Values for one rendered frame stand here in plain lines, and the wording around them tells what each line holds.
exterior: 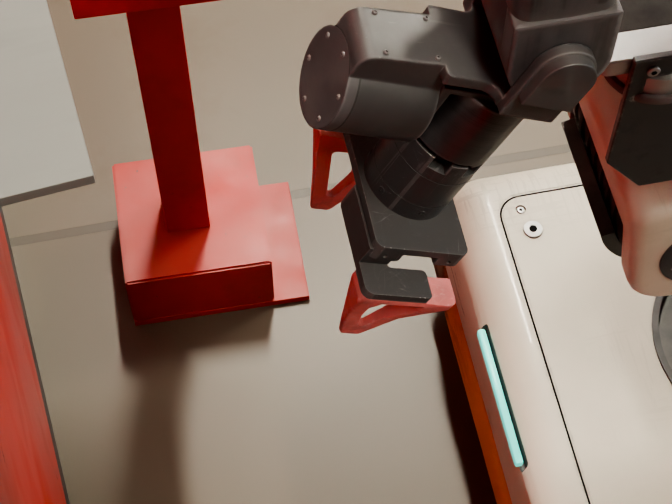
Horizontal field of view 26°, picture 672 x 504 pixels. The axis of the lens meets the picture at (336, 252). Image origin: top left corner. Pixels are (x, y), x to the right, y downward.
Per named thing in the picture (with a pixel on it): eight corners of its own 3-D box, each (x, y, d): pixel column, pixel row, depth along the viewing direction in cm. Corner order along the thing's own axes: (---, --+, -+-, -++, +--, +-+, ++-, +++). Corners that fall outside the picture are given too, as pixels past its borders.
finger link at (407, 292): (308, 359, 91) (378, 280, 84) (287, 262, 95) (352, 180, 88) (401, 364, 94) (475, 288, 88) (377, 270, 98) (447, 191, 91)
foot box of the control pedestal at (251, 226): (309, 300, 208) (308, 257, 198) (135, 326, 206) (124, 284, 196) (288, 185, 218) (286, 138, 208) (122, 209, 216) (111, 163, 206)
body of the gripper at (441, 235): (363, 263, 86) (424, 192, 81) (329, 126, 91) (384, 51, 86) (454, 271, 89) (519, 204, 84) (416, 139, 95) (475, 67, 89)
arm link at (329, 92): (613, 68, 75) (567, -54, 80) (426, 33, 70) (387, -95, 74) (493, 199, 84) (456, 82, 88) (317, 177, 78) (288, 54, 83)
